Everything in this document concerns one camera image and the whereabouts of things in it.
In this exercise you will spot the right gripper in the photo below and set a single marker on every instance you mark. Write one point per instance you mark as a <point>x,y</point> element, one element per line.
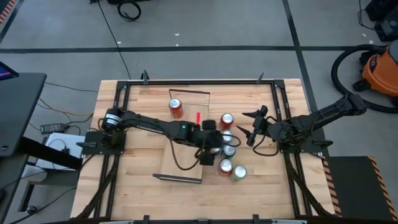
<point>259,124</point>

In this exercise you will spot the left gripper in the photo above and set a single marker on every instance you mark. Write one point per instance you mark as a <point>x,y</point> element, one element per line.
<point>210,140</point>

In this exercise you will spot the silver soda can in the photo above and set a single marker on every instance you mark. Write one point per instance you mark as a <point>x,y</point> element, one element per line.
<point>228,136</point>

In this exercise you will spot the red can with black print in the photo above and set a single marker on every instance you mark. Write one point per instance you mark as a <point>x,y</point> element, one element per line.
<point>227,119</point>

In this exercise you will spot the red soda can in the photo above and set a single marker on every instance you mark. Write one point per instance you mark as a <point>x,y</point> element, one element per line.
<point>225,166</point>
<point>176,109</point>

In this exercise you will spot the pale green ginger ale can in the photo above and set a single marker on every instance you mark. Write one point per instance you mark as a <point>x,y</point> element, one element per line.
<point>239,172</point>

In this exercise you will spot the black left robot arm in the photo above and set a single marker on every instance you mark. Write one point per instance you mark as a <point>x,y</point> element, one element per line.
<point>149,124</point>

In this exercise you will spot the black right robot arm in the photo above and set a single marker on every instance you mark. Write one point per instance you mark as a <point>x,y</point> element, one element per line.
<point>323,113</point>

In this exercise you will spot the red tag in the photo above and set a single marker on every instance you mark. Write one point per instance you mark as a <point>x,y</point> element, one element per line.
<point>198,118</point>

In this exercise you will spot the orange shop vacuum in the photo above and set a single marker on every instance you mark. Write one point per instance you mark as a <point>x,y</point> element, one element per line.
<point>334,74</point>
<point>382,71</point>

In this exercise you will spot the black platform with hazard stripes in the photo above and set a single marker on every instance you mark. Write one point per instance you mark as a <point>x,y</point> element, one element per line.
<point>351,186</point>

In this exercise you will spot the white box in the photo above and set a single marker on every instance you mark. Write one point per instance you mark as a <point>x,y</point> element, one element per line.
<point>59,146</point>

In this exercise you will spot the black power adapter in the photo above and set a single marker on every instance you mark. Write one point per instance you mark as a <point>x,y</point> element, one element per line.
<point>52,128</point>

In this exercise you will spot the black equipment box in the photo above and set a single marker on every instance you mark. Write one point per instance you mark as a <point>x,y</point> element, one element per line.
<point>388,31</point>
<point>385,7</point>

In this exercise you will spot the black desk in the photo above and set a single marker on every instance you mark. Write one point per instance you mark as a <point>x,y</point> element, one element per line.
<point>18,109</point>

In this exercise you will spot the black computer monitor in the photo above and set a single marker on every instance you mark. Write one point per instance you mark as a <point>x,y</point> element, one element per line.
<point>6,73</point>

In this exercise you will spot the black aluminium table frame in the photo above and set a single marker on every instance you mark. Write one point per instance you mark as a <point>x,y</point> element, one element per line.
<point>202,82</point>

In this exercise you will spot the black frame upright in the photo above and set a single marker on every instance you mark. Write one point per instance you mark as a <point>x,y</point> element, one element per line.
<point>256,219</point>
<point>146,220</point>
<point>145,77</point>

